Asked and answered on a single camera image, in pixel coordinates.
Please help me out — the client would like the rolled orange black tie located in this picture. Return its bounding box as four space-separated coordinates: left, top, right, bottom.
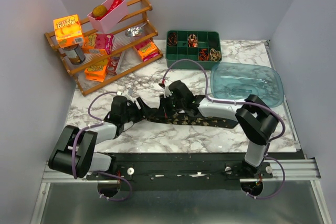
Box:
198 48 209 61

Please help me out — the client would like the pink scrub sponge box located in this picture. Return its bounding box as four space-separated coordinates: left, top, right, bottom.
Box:
81 33 114 55

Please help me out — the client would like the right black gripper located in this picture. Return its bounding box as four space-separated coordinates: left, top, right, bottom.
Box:
156 92 185 118

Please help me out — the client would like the orange scrub daddy box top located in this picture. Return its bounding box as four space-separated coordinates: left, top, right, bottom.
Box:
53 14 85 48

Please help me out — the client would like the red chili pepper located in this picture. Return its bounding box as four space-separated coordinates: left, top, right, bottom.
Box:
95 0 123 20

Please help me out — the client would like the pink plastic bin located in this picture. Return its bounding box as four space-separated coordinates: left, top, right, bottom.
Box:
87 0 129 34

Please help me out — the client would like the black leaf patterned tie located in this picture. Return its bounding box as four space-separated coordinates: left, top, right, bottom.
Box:
147 113 238 129

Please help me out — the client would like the rolled tan patterned tie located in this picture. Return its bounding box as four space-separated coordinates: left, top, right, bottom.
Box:
209 48 222 62

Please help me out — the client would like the rolled dark orange tie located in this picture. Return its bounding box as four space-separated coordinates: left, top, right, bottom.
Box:
167 32 178 46

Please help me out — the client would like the brown round fruit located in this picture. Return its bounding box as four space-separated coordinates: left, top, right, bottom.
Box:
92 5 108 19

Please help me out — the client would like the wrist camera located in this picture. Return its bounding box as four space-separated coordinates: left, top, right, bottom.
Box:
117 88 136 103
159 82 172 98

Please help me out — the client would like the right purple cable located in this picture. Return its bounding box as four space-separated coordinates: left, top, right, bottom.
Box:
161 58 287 200

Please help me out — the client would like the rolled red patterned tie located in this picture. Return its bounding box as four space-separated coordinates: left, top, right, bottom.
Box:
187 34 198 48

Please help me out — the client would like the green divided organizer tray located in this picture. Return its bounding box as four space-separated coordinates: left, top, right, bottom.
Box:
165 30 222 70

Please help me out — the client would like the orange sponge box bottom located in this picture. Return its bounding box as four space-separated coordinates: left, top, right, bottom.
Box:
85 59 109 82

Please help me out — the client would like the red white small box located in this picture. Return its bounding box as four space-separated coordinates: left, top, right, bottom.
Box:
107 52 125 76

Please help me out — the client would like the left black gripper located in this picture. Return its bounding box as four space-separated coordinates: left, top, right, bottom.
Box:
122 97 156 123

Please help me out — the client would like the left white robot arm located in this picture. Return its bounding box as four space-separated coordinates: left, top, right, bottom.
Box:
48 95 158 178

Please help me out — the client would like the metal spoon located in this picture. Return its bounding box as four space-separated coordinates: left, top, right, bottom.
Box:
125 23 146 38

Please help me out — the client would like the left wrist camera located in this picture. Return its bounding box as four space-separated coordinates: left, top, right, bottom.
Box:
117 88 136 103

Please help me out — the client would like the orange sponge box right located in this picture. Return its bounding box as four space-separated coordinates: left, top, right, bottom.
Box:
133 39 159 62

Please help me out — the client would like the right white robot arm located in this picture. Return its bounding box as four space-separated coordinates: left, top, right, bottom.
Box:
155 80 279 178

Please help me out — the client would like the dark glass jar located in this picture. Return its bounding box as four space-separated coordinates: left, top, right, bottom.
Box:
63 44 86 65

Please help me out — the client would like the teal plastic tub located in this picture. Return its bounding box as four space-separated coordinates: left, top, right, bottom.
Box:
211 62 284 108

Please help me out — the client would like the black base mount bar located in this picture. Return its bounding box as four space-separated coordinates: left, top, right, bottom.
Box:
87 153 273 191

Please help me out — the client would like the orange sponge box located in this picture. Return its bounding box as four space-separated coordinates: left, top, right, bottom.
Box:
133 39 159 62
85 59 109 82

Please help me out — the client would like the aluminium rail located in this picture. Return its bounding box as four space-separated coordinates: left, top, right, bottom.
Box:
41 159 321 183

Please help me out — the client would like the wooden tiered rack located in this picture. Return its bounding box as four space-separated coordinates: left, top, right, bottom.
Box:
45 0 162 96

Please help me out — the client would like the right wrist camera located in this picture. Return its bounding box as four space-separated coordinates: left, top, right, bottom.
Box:
159 82 172 98

